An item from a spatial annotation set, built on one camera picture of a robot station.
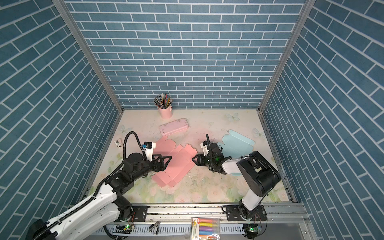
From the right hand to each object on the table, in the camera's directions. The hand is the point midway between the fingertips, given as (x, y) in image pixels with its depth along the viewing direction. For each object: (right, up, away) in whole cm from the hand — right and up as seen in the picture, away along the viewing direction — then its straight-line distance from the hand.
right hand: (193, 158), depth 91 cm
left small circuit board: (-32, -30, -19) cm, 48 cm away
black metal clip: (-17, -27, -20) cm, 38 cm away
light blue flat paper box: (+29, +6, +11) cm, 32 cm away
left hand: (-13, +4, -13) cm, 19 cm away
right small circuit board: (+29, -29, -20) cm, 46 cm away
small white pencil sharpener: (-50, +7, +6) cm, 51 cm away
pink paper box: (-8, -4, +1) cm, 9 cm away
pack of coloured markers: (+7, -28, -21) cm, 36 cm away
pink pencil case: (-16, +19, +16) cm, 30 cm away
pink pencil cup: (-21, +29, +19) cm, 40 cm away
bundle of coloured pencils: (-23, +38, +20) cm, 49 cm away
